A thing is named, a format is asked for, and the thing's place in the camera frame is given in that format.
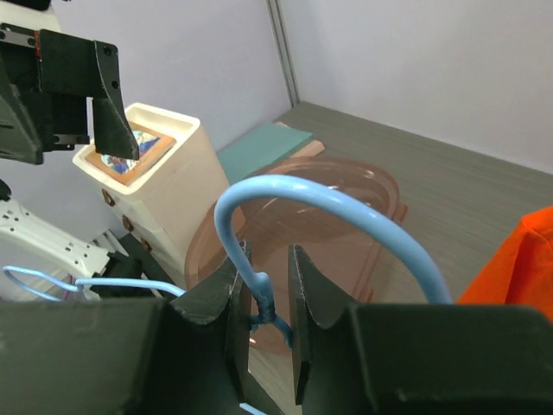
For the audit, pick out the pink transparent plastic bin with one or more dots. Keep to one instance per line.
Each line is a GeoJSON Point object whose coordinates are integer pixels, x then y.
{"type": "Point", "coordinates": [340, 251]}

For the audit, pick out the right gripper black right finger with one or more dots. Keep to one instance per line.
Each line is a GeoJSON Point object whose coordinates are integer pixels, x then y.
{"type": "Point", "coordinates": [376, 358]}

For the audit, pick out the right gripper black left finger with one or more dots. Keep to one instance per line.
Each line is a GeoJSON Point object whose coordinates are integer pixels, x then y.
{"type": "Point", "coordinates": [129, 355]}

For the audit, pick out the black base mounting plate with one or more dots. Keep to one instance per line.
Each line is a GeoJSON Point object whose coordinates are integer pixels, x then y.
{"type": "Point", "coordinates": [128, 259]}

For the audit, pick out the light blue wire hanger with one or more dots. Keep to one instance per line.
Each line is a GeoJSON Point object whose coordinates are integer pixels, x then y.
{"type": "Point", "coordinates": [262, 308]}

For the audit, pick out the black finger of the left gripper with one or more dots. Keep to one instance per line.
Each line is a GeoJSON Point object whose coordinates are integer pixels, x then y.
{"type": "Point", "coordinates": [19, 139]}
{"type": "Point", "coordinates": [112, 133]}

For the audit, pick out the white drawer box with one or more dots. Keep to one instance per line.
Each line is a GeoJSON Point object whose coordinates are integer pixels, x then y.
{"type": "Point", "coordinates": [165, 205]}

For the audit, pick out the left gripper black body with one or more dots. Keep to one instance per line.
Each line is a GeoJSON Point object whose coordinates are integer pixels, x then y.
{"type": "Point", "coordinates": [57, 76]}

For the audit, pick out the teal book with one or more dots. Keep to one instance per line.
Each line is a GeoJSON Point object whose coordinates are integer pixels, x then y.
{"type": "Point", "coordinates": [263, 146]}

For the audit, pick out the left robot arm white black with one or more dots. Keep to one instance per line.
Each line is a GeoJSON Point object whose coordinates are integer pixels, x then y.
{"type": "Point", "coordinates": [80, 259]}

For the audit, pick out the orange t shirt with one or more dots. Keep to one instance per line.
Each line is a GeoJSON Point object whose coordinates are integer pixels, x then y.
{"type": "Point", "coordinates": [520, 272]}

